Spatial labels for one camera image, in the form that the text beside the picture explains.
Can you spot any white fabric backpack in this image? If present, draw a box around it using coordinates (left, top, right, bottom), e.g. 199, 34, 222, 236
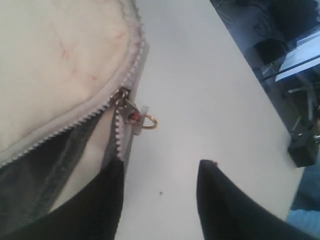
0, 0, 149, 240

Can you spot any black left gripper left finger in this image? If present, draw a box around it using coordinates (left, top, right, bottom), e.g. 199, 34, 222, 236
3, 159, 125, 240

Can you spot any blue desk with metal frame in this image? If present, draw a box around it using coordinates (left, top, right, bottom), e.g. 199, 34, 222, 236
260, 36, 320, 132

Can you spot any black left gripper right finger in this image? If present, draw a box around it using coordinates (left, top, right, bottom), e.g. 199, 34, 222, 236
196, 159, 314, 240

